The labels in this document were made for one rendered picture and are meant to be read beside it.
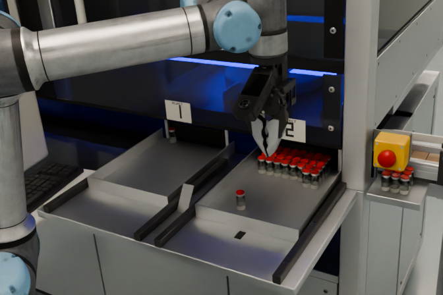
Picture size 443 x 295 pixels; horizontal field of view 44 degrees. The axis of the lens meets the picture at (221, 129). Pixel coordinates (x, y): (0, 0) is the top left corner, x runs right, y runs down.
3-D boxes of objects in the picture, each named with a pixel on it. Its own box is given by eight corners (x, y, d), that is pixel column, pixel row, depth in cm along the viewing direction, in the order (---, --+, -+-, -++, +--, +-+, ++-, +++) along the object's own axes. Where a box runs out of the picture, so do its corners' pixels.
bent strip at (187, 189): (186, 203, 137) (183, 182, 135) (196, 206, 136) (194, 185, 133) (152, 233, 126) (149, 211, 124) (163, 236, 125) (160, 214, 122)
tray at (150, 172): (162, 137, 174) (161, 128, 173) (235, 151, 162) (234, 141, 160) (88, 187, 148) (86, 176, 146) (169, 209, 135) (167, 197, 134)
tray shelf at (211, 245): (150, 141, 177) (149, 135, 176) (366, 183, 144) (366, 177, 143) (37, 216, 140) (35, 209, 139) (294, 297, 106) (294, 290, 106)
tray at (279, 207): (258, 157, 158) (258, 145, 156) (347, 173, 146) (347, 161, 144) (196, 216, 131) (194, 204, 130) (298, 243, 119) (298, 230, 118)
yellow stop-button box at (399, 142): (380, 154, 137) (382, 128, 134) (410, 159, 134) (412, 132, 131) (372, 167, 131) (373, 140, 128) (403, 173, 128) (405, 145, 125)
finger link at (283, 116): (289, 137, 109) (288, 95, 106) (285, 140, 108) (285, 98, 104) (267, 134, 111) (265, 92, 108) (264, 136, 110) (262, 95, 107)
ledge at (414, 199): (381, 174, 148) (381, 168, 147) (431, 184, 141) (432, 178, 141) (365, 199, 137) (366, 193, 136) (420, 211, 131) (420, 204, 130)
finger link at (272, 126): (291, 149, 115) (291, 107, 111) (279, 160, 111) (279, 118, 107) (278, 146, 117) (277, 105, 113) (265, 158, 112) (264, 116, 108)
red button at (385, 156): (380, 160, 131) (381, 145, 129) (397, 163, 129) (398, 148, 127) (376, 167, 128) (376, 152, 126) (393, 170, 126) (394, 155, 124)
